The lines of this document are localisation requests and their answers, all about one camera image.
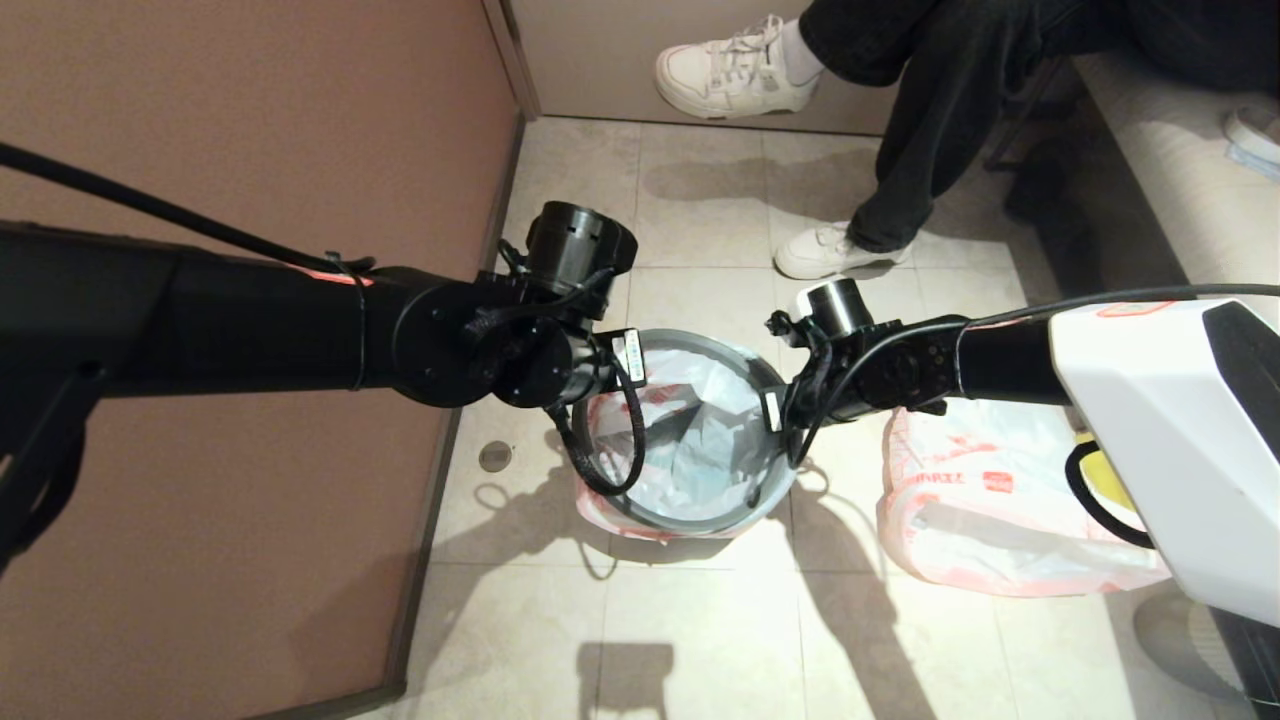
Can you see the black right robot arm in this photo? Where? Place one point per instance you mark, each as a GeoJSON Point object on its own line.
{"type": "Point", "coordinates": [1150, 420]}

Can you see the beige upholstered bench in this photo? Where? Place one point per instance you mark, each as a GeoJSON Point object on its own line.
{"type": "Point", "coordinates": [1180, 170]}

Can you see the grey ribbed rounded object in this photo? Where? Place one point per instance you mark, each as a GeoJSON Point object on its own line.
{"type": "Point", "coordinates": [1170, 640]}

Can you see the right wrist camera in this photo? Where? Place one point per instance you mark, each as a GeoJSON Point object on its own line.
{"type": "Point", "coordinates": [785, 325]}

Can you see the white red plastic bag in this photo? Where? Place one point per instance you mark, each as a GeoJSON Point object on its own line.
{"type": "Point", "coordinates": [700, 460]}

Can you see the white sneaker with grey laces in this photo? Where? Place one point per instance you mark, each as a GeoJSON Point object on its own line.
{"type": "Point", "coordinates": [735, 85]}

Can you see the yellow plastic bag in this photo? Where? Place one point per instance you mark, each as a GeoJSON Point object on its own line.
{"type": "Point", "coordinates": [1105, 480]}

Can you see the grey-brown door frame post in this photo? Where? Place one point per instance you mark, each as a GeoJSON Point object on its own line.
{"type": "Point", "coordinates": [512, 60]}

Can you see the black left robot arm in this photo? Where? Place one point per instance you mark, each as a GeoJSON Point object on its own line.
{"type": "Point", "coordinates": [200, 330]}

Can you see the plain white sneaker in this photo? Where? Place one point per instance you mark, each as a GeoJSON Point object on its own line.
{"type": "Point", "coordinates": [815, 255]}

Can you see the white sock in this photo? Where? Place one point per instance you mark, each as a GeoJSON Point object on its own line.
{"type": "Point", "coordinates": [800, 55]}

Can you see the black bench leg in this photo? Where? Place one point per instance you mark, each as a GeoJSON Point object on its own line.
{"type": "Point", "coordinates": [1050, 200]}

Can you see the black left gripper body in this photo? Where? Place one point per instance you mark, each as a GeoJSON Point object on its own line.
{"type": "Point", "coordinates": [615, 365]}

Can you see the used white pink-rimmed trash bag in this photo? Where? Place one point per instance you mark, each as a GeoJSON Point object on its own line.
{"type": "Point", "coordinates": [1000, 520]}

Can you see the grey floor door stopper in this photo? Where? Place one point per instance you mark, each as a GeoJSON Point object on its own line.
{"type": "Point", "coordinates": [496, 456]}

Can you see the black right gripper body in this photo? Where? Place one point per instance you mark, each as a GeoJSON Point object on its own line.
{"type": "Point", "coordinates": [800, 405]}

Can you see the black trousers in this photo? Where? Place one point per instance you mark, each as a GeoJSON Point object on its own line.
{"type": "Point", "coordinates": [950, 80]}

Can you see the white round object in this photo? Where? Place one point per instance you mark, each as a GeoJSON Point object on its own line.
{"type": "Point", "coordinates": [1255, 128]}

